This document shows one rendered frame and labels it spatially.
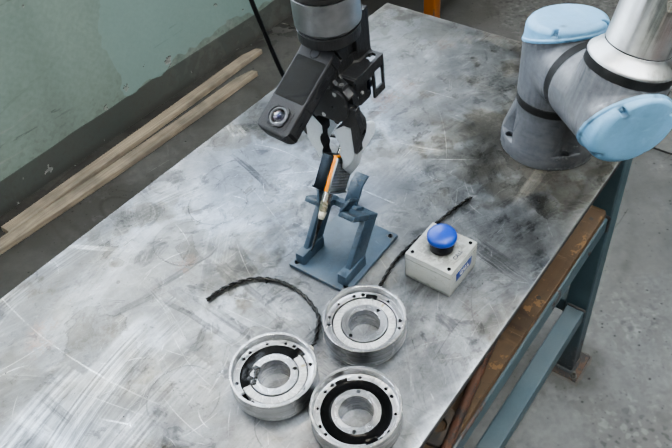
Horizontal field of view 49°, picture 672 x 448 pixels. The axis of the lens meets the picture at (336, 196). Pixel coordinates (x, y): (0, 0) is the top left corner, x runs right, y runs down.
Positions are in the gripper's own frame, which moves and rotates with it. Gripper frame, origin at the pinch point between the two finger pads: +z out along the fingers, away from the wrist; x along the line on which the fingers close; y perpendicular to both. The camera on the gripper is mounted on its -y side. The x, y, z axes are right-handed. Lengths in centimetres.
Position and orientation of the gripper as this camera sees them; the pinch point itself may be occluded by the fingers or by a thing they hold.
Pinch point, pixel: (336, 164)
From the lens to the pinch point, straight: 94.6
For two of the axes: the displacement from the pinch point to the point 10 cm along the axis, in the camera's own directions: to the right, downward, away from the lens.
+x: -8.1, -3.6, 4.6
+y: 5.8, -6.3, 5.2
